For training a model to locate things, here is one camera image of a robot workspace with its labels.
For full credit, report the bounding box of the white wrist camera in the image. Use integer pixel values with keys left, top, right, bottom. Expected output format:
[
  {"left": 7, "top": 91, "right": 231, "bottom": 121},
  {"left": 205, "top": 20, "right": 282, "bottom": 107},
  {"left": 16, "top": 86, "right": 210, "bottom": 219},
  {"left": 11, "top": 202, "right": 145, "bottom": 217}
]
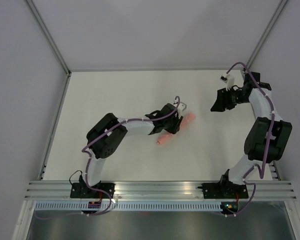
[
  {"left": 173, "top": 100, "right": 187, "bottom": 118},
  {"left": 220, "top": 73, "right": 235, "bottom": 91}
]

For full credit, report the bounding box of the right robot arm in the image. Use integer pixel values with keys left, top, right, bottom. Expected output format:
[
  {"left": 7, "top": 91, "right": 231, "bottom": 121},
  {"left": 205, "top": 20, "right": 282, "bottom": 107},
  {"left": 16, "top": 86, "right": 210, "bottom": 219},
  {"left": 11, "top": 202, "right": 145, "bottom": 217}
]
[{"left": 210, "top": 72, "right": 293, "bottom": 198}]

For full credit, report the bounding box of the aluminium front rail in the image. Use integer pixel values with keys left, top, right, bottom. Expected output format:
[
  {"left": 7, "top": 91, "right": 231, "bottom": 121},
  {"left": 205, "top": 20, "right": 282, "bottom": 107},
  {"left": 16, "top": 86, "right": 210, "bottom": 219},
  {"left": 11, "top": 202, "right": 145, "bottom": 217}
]
[{"left": 23, "top": 180, "right": 297, "bottom": 202}]

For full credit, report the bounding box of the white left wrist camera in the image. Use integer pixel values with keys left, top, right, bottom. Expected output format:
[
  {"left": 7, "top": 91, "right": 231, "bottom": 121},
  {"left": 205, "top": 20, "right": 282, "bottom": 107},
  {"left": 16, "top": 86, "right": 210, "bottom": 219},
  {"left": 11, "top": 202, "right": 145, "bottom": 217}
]
[{"left": 173, "top": 100, "right": 187, "bottom": 118}]

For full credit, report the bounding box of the right aluminium frame post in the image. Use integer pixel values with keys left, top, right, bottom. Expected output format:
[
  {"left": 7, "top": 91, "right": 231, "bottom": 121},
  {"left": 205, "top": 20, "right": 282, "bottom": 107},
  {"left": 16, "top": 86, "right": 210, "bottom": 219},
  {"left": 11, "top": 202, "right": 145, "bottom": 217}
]
[{"left": 246, "top": 0, "right": 290, "bottom": 69}]

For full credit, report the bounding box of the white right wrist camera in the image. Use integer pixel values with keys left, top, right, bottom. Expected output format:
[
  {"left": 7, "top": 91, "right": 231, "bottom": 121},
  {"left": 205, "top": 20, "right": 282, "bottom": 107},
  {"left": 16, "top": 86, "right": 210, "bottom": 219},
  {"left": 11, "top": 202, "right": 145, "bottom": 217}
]
[{"left": 220, "top": 73, "right": 235, "bottom": 91}]

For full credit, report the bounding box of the white slotted cable duct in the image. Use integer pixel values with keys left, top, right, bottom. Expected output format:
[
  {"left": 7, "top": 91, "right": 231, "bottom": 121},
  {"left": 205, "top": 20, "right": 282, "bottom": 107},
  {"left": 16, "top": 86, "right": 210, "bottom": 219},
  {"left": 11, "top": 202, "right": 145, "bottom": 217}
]
[{"left": 35, "top": 200, "right": 222, "bottom": 212}]

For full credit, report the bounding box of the left aluminium frame post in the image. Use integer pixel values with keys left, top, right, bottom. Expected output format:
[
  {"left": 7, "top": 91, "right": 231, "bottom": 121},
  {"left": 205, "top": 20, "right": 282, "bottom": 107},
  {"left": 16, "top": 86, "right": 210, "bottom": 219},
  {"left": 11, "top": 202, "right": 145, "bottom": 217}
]
[{"left": 23, "top": 0, "right": 71, "bottom": 77}]

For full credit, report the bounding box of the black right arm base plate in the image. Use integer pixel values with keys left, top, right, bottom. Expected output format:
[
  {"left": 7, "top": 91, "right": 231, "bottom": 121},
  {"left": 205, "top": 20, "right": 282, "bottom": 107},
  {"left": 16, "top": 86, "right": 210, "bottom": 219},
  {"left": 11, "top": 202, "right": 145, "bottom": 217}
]
[{"left": 198, "top": 182, "right": 249, "bottom": 200}]

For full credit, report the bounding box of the aluminium frame post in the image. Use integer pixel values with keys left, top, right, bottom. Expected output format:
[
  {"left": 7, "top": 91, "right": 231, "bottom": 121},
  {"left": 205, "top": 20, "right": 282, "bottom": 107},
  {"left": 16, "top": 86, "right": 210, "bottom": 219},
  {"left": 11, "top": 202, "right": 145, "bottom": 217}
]
[
  {"left": 23, "top": 0, "right": 71, "bottom": 77},
  {"left": 246, "top": 0, "right": 290, "bottom": 69}
]

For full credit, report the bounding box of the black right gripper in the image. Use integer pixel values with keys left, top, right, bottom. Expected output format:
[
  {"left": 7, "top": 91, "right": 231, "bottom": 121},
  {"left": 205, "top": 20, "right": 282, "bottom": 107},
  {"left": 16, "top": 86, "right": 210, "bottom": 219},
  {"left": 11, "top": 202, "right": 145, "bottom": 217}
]
[{"left": 210, "top": 86, "right": 250, "bottom": 112}]

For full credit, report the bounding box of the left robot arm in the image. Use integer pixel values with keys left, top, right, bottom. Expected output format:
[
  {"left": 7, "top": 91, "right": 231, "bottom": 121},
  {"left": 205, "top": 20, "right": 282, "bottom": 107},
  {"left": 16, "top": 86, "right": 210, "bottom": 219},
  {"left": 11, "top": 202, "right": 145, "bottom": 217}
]
[{"left": 81, "top": 101, "right": 187, "bottom": 198}]

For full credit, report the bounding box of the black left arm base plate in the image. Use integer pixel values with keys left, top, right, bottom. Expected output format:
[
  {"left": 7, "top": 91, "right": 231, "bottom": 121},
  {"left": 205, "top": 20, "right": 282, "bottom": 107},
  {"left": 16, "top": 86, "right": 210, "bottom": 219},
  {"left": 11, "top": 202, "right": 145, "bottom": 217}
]
[{"left": 70, "top": 182, "right": 115, "bottom": 199}]

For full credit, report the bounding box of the pink cloth napkin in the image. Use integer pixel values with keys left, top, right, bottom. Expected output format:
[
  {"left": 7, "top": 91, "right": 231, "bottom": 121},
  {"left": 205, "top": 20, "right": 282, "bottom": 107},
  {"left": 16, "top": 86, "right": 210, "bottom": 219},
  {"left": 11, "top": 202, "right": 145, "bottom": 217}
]
[{"left": 156, "top": 112, "right": 196, "bottom": 145}]

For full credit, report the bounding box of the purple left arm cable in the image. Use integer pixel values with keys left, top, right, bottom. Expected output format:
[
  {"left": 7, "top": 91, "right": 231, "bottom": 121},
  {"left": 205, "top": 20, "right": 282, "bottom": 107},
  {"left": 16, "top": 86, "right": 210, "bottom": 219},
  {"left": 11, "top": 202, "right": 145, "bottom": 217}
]
[{"left": 34, "top": 96, "right": 182, "bottom": 221}]

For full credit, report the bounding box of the left side aluminium rail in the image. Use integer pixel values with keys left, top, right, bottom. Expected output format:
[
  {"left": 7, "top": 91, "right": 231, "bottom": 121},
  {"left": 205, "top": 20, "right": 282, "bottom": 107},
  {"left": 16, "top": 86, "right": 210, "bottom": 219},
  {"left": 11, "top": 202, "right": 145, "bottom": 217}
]
[{"left": 37, "top": 72, "right": 72, "bottom": 181}]

